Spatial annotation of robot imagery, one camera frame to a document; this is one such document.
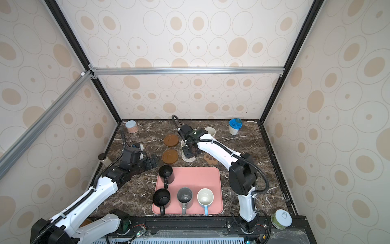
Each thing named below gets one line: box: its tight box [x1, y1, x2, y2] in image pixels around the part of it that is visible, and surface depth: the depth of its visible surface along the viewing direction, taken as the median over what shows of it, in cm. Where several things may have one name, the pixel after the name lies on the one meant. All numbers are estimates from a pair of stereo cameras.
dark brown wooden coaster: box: [163, 133, 179, 147], surface depth 109 cm
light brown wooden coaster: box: [161, 148, 179, 165], surface depth 102 cm
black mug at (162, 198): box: [152, 188, 171, 217], surface depth 77 cm
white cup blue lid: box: [228, 117, 244, 136], surface depth 108 cm
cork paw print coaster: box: [203, 154, 219, 165], surface depth 99 cm
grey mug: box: [176, 187, 194, 216], surface depth 76 cm
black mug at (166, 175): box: [158, 164, 175, 190], surface depth 85 cm
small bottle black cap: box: [97, 153, 113, 167], surface depth 91 cm
